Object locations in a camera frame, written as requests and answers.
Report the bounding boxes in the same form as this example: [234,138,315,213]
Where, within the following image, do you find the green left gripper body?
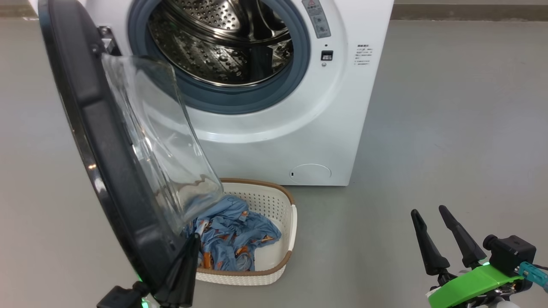
[136,280,161,308]

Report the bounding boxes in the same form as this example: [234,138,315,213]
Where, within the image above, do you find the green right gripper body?
[426,264,524,308]

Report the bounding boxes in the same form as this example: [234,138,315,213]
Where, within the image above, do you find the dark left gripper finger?
[155,233,201,306]

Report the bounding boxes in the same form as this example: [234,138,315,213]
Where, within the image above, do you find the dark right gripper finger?
[411,209,451,276]
[438,205,488,269]

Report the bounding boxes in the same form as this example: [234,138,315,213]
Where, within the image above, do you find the blue bear print clothes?
[185,195,282,272]

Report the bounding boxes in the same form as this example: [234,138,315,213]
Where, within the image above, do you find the black round glass door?
[38,0,224,296]

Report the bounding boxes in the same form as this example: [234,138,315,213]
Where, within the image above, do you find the white basket brown rim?
[195,178,298,286]

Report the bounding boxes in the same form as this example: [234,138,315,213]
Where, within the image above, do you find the white front-load washing machine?
[81,0,394,187]

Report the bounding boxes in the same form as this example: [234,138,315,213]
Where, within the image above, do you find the grey rubber door seal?
[128,0,311,115]

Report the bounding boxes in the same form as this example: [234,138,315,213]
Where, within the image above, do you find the metal door hinge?
[98,27,122,56]

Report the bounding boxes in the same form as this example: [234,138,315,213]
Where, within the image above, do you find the round white filter cover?
[289,164,332,184]

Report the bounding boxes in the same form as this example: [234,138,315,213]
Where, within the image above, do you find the perforated steel drum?
[148,0,296,87]

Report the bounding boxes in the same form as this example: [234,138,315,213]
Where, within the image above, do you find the grey warning sticker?
[302,0,331,39]

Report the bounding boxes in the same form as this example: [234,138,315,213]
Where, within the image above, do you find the teal right camera connector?
[516,262,548,293]

